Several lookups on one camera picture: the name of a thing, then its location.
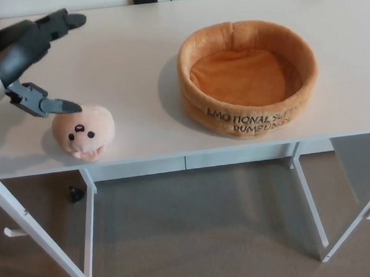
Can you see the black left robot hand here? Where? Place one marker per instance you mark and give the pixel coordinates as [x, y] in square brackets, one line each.
[19, 51]

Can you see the white table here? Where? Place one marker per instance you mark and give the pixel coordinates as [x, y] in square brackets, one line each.
[137, 167]

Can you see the black rubber doorstop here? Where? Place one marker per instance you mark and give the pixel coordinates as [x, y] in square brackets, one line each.
[75, 194]

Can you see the beige plush dumpling toy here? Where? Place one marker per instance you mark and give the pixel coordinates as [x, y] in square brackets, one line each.
[94, 118]

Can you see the orange round plush basket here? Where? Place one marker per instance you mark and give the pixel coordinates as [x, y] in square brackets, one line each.
[243, 70]

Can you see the white metal table leg frame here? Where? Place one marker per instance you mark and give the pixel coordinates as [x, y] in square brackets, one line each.
[310, 204]
[29, 218]

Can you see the white hook peg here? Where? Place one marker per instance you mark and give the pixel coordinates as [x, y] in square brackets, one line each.
[10, 232]

